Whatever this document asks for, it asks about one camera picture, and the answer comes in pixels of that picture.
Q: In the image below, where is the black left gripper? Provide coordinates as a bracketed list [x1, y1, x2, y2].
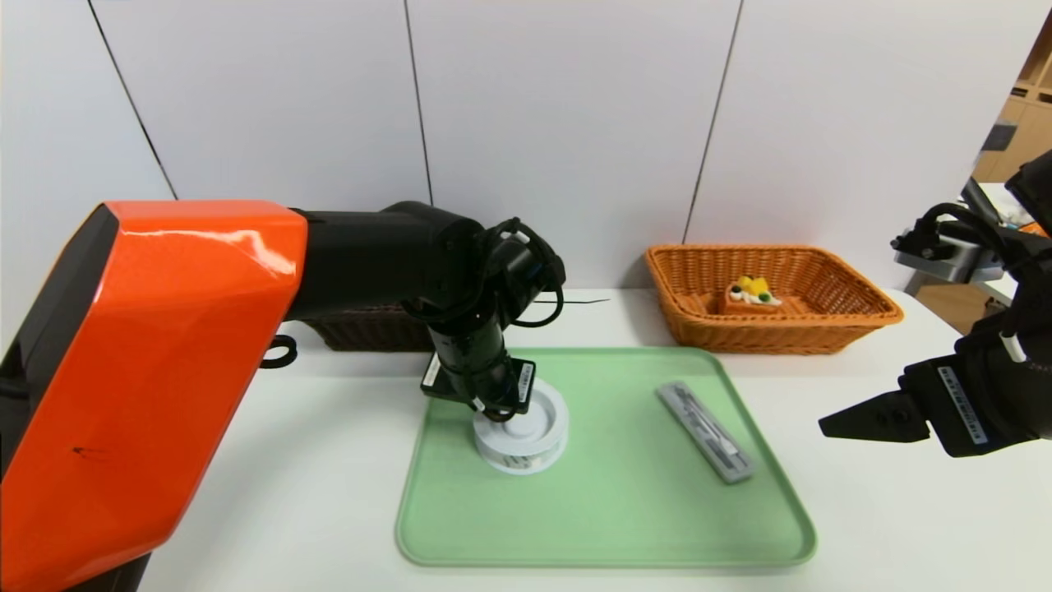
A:
[420, 324, 537, 414]

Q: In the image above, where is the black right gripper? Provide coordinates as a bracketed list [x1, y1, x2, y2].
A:
[818, 332, 1052, 459]

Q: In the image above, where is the white round tape dispenser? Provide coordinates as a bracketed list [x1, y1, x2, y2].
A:
[473, 380, 570, 476]

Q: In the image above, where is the toy fruit tart slice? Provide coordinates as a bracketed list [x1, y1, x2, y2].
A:
[722, 276, 784, 317]

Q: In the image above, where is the grey rectangular pen case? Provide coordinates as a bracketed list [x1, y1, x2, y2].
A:
[655, 381, 756, 484]

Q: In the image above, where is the orange wicker basket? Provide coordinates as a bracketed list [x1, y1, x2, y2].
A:
[644, 245, 904, 356]

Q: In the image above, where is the dark brown wicker basket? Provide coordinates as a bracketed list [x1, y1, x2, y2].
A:
[304, 304, 436, 353]

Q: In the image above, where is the light green plastic tray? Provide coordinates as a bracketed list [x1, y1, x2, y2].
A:
[396, 346, 817, 568]

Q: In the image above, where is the wooden shelf unit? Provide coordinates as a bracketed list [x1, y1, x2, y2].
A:
[972, 16, 1052, 186]

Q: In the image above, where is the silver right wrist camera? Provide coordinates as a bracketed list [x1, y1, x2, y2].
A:
[892, 215, 1008, 284]

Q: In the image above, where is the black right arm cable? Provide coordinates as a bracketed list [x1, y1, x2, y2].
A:
[920, 201, 1024, 264]

